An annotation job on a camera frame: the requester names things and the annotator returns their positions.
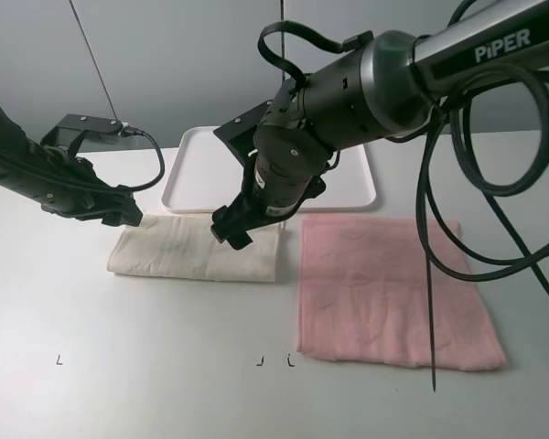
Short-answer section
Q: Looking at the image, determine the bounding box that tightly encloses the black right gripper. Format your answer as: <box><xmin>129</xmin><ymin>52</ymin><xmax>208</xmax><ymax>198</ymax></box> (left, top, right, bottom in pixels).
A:
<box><xmin>210</xmin><ymin>153</ymin><xmax>326</xmax><ymax>251</ymax></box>

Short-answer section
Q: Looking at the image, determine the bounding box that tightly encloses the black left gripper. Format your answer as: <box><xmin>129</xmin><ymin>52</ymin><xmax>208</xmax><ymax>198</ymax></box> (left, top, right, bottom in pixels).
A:
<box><xmin>41</xmin><ymin>157</ymin><xmax>143</xmax><ymax>227</ymax></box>

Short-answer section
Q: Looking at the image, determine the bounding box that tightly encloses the cream white towel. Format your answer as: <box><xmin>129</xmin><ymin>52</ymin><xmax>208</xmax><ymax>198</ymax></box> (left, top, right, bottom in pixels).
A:
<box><xmin>107</xmin><ymin>214</ymin><xmax>285</xmax><ymax>283</ymax></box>

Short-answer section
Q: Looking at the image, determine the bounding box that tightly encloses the pink towel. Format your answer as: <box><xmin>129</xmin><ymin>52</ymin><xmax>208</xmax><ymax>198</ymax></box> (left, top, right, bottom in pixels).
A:
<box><xmin>297</xmin><ymin>215</ymin><xmax>506</xmax><ymax>371</ymax></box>

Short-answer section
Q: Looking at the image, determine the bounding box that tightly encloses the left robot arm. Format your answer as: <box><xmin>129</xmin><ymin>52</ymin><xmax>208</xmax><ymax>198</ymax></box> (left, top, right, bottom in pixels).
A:
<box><xmin>0</xmin><ymin>107</ymin><xmax>143</xmax><ymax>227</ymax></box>

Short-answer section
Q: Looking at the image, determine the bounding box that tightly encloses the white rectangular plastic tray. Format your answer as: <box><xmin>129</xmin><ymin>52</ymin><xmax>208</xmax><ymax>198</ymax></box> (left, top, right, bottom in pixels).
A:
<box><xmin>161</xmin><ymin>126</ymin><xmax>376</xmax><ymax>214</ymax></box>

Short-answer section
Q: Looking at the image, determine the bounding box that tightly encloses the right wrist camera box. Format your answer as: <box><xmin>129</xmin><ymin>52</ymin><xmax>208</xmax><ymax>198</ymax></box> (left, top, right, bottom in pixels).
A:
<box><xmin>213</xmin><ymin>101</ymin><xmax>272</xmax><ymax>166</ymax></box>

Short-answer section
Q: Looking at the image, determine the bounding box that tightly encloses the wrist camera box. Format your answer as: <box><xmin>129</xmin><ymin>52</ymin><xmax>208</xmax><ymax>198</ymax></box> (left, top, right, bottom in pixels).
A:
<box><xmin>39</xmin><ymin>113</ymin><xmax>128</xmax><ymax>148</ymax></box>
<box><xmin>213</xmin><ymin>101</ymin><xmax>272</xmax><ymax>166</ymax></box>

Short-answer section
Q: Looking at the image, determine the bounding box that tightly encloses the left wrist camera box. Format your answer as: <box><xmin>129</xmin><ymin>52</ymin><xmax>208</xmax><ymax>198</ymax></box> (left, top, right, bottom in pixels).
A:
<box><xmin>39</xmin><ymin>113</ymin><xmax>128</xmax><ymax>148</ymax></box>

